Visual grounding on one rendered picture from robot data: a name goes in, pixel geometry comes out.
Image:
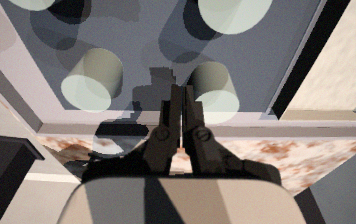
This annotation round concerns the clear glass jar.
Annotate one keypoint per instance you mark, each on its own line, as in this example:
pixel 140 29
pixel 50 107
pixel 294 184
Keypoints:
pixel 232 16
pixel 35 5
pixel 213 86
pixel 92 83

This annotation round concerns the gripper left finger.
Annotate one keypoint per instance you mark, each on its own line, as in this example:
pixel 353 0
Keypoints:
pixel 153 156

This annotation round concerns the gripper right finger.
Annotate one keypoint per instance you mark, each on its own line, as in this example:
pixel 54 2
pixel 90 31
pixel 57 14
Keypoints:
pixel 207 156

